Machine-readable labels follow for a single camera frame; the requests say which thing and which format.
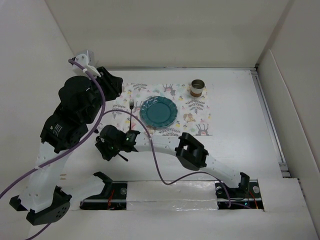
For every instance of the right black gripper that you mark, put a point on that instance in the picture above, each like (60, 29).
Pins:
(107, 152)

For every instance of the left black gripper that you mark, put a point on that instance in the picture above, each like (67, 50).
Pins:
(112, 83)

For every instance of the black spoon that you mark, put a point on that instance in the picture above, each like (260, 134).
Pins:
(110, 143)

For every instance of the black fork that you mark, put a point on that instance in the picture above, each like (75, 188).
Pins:
(131, 107)

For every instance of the teal scalloped plate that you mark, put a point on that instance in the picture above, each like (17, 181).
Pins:
(158, 112)

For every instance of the patterned cloth placemat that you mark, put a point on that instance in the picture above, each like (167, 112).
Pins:
(193, 113)

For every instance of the white and brown cup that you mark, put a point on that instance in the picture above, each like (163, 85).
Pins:
(196, 87)

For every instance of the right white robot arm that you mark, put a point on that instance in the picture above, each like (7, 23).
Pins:
(187, 149)

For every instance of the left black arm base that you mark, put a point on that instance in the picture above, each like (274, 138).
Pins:
(113, 196)

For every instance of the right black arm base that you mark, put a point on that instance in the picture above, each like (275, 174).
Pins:
(239, 199)

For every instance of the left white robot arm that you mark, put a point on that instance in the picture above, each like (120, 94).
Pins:
(82, 104)

